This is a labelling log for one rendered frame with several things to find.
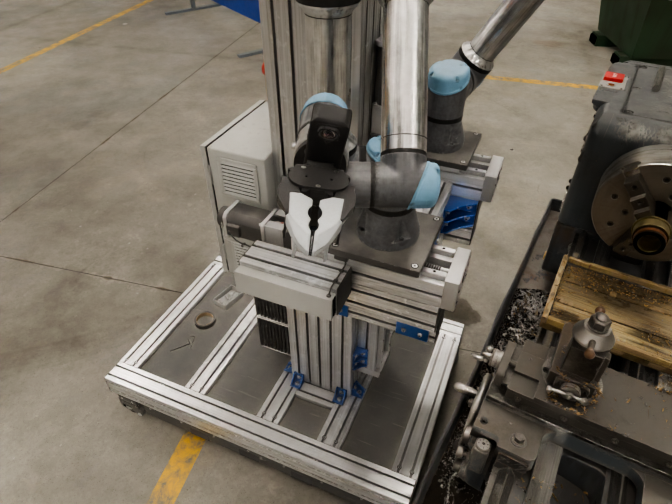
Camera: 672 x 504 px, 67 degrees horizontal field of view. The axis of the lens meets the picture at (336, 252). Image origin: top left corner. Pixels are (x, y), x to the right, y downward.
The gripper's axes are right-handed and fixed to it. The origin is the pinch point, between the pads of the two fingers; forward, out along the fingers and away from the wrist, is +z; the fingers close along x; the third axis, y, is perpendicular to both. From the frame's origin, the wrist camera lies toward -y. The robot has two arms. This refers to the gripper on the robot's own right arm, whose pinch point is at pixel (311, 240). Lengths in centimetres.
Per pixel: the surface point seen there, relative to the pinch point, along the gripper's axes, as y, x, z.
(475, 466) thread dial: 71, -43, -16
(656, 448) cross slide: 52, -73, -13
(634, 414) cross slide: 52, -72, -20
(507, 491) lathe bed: 67, -47, -9
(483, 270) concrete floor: 146, -100, -173
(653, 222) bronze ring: 34, -88, -68
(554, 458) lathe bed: 64, -58, -16
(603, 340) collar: 36, -59, -25
